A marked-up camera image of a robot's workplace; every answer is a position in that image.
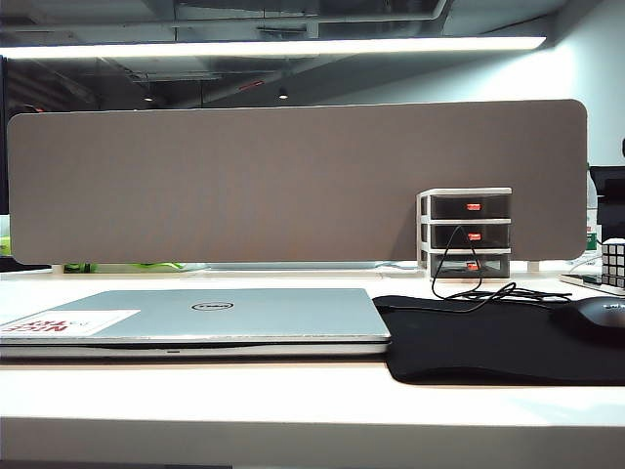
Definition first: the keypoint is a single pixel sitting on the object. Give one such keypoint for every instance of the black mouse pad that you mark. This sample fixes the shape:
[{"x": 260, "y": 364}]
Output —
[{"x": 464, "y": 342}]

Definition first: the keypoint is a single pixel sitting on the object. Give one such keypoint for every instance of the green item behind divider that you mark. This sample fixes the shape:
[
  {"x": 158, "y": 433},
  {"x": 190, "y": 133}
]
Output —
[
  {"x": 156, "y": 266},
  {"x": 79, "y": 268}
]

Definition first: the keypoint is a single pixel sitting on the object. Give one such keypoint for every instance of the white LED light bar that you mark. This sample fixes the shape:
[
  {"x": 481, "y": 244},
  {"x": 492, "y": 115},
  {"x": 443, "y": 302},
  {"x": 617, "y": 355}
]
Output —
[{"x": 268, "y": 47}]

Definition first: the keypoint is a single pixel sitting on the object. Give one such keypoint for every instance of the white divider bracket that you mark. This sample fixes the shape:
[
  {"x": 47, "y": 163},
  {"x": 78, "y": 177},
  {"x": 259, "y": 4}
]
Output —
[
  {"x": 57, "y": 268},
  {"x": 534, "y": 267}
]

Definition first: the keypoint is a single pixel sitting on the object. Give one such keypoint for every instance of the white red laptop sticker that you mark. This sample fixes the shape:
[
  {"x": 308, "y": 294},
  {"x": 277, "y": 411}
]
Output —
[{"x": 73, "y": 322}]

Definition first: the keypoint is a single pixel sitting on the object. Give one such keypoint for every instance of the black monitor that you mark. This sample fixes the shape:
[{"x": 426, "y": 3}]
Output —
[{"x": 612, "y": 205}]

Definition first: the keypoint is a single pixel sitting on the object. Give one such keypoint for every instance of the silver Dell laptop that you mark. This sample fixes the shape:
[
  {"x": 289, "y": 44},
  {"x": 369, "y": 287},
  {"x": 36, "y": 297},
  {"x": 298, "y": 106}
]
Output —
[{"x": 254, "y": 320}]

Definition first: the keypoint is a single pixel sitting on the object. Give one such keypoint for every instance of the plastic bottle with green label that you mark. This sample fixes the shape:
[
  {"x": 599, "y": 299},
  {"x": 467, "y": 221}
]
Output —
[{"x": 592, "y": 229}]

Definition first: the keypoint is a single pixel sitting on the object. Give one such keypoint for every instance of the brown fabric desk divider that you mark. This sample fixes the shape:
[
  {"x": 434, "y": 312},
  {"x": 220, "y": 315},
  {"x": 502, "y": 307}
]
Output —
[{"x": 293, "y": 171}]

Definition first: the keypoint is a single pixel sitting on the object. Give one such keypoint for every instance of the white flat box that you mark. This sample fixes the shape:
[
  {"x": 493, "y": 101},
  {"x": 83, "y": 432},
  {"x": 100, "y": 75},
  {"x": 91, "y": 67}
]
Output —
[{"x": 583, "y": 282}]

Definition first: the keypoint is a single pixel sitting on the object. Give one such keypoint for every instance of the black Rubik's cube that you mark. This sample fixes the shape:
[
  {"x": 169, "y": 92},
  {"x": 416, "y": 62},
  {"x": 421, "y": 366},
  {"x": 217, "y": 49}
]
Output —
[{"x": 615, "y": 264}]

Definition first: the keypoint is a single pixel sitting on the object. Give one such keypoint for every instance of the white drawer organizer frame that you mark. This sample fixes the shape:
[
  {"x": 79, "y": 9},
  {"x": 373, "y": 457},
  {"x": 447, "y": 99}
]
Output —
[{"x": 423, "y": 220}]

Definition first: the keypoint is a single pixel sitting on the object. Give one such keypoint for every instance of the black computer mouse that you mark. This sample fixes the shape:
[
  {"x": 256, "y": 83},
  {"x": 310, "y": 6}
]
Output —
[{"x": 598, "y": 316}]

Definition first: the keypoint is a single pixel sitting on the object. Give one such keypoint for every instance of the dark translucent organizer drawer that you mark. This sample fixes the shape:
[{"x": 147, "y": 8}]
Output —
[
  {"x": 451, "y": 206},
  {"x": 494, "y": 236},
  {"x": 494, "y": 266}
]

